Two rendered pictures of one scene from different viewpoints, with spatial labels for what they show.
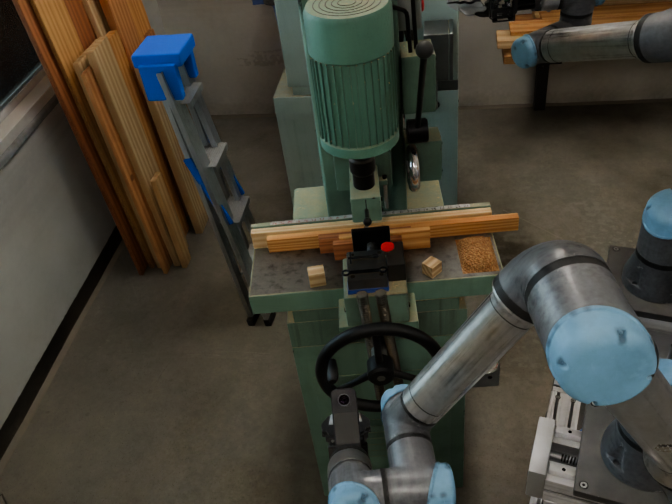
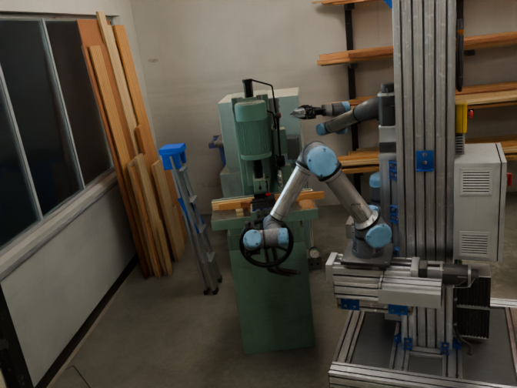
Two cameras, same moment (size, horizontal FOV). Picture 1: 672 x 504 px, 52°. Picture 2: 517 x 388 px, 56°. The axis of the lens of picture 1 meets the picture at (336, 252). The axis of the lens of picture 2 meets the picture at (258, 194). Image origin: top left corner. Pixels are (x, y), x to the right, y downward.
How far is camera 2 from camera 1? 1.38 m
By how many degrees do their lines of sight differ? 22
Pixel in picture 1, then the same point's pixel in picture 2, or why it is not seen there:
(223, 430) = (191, 334)
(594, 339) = (317, 151)
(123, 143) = (145, 203)
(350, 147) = (252, 155)
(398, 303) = not seen: hidden behind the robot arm
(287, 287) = (227, 218)
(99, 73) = (138, 168)
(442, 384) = (282, 200)
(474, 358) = (291, 187)
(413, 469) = (273, 228)
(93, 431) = (121, 339)
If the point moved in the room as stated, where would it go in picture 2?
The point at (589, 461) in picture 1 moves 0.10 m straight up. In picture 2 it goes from (347, 255) to (345, 235)
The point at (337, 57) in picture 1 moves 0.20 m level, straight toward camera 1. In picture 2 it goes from (246, 118) to (248, 125)
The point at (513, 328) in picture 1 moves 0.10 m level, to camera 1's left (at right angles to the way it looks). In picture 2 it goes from (302, 173) to (280, 176)
